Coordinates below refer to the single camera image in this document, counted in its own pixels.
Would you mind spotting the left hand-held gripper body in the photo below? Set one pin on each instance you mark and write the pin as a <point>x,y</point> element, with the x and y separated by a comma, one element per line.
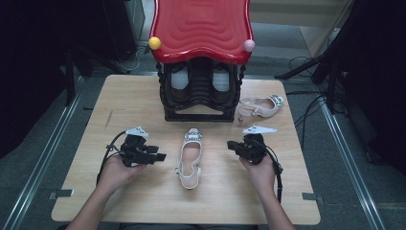
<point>137,153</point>

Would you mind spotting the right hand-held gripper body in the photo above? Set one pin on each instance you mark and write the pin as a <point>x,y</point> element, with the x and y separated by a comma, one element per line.
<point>255,148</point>

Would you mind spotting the beige jewelled high-heel sandal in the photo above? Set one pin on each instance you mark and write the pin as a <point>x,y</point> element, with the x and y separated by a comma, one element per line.
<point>191,156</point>
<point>271,110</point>

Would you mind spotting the red and black shoe rack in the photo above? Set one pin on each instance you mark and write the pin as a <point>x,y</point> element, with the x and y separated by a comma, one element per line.
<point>201,25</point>

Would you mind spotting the person's right hand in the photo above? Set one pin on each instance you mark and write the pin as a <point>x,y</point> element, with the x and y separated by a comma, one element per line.
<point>263,175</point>

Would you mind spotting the person's left hand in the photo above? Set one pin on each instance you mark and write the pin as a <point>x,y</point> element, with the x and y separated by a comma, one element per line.
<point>116,175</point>

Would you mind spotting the black tripod stand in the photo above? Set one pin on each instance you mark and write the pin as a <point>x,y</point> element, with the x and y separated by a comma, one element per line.
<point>69,80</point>
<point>300,67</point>

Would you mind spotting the dark cabinet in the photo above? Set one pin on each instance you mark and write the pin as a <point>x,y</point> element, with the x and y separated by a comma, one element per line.
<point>118,25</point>

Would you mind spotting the light wooden desk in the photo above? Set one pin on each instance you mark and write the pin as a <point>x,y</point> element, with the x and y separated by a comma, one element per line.
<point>281,14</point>

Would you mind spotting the dark curtain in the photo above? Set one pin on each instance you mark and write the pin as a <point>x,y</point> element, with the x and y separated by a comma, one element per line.
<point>32,64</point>
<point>383,80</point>

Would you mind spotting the grey metal table bracket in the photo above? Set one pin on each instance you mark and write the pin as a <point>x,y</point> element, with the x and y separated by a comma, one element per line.
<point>62,193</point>
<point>311,196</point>

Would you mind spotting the aluminium floor rail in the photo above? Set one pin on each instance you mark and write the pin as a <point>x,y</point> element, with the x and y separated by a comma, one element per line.
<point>349,159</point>
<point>44,159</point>

